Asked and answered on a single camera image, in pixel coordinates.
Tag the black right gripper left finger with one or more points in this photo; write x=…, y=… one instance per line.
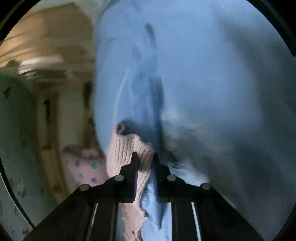
x=89, y=213

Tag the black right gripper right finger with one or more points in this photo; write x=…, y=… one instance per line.
x=198, y=212

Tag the pink knitted cardigan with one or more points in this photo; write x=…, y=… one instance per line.
x=131, y=158

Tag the pink heart-print pillow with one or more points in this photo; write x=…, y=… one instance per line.
x=87, y=164

